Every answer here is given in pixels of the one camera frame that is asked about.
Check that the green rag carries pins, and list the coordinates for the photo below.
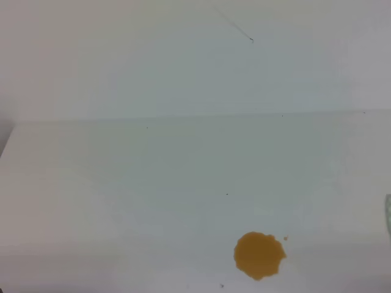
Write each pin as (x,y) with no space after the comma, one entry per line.
(387,207)

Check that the orange-brown coffee stain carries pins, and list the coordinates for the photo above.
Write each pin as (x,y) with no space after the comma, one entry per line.
(258,255)

